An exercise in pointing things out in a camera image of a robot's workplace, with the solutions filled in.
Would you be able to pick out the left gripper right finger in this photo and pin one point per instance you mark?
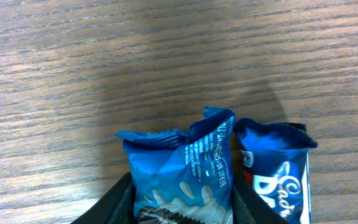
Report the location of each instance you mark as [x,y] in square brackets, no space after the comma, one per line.
[248,207]

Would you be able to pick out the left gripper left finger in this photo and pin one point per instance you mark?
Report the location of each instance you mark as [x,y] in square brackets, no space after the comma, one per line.
[114,207]

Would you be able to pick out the dark blue Cadbury chocolate bar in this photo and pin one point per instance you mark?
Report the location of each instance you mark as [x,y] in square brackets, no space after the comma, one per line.
[276,166]

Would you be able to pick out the blue Oreo cookie pack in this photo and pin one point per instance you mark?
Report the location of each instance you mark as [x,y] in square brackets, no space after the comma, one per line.
[183,177]

